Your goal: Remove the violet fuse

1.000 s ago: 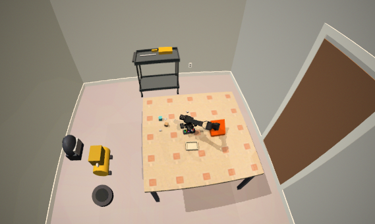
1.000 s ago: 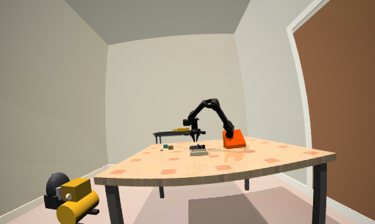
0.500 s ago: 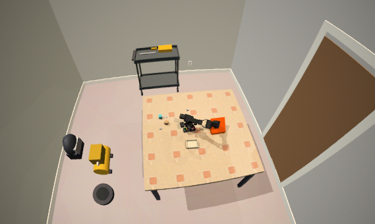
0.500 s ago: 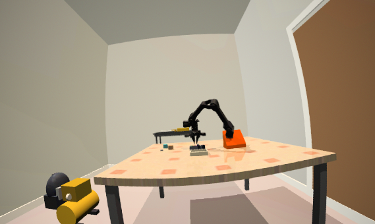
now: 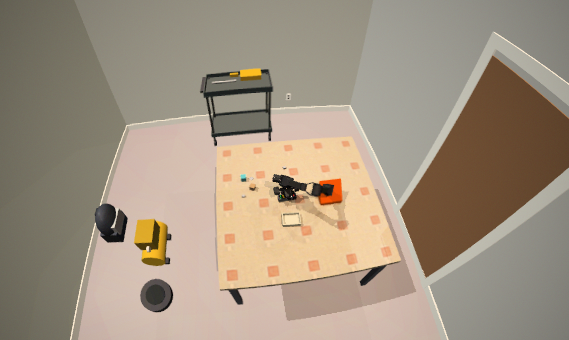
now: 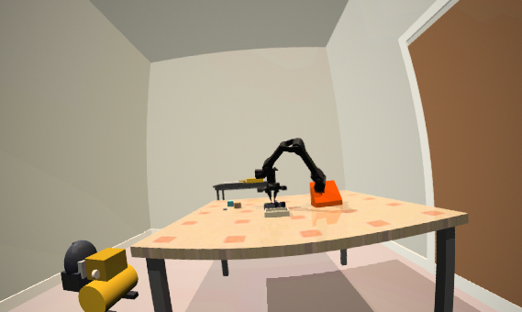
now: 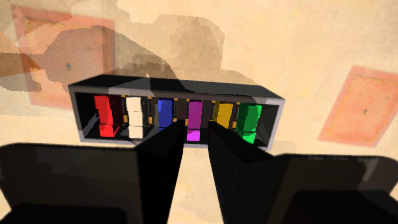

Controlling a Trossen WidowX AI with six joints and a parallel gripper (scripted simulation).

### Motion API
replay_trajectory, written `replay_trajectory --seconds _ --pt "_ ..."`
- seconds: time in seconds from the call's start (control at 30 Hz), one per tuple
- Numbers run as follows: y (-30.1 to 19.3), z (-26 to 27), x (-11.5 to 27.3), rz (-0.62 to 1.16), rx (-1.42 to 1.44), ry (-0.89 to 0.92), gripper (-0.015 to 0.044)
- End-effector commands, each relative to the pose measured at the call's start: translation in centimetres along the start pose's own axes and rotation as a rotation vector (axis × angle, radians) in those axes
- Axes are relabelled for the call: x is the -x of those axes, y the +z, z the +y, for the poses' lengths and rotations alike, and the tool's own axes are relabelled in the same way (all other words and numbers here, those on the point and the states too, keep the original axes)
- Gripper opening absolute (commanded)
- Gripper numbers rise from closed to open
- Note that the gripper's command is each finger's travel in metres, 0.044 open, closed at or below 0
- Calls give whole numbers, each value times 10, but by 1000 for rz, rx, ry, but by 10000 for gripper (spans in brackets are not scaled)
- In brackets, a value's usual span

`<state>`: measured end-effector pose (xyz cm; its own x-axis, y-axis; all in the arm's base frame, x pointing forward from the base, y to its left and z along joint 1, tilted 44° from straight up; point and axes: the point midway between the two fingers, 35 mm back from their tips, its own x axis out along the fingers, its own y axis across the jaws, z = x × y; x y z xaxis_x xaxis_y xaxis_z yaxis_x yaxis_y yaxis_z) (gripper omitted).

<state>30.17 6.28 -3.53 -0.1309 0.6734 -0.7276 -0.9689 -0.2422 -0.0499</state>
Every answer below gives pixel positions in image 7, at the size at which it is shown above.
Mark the yellow fuse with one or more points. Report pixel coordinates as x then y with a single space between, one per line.
222 113

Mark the blue fuse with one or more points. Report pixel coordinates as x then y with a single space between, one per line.
166 112

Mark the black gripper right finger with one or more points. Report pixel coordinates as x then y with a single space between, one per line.
255 187

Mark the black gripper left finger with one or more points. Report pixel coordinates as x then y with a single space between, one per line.
140 180

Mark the dark grey fuse block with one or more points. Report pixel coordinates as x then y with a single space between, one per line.
123 110

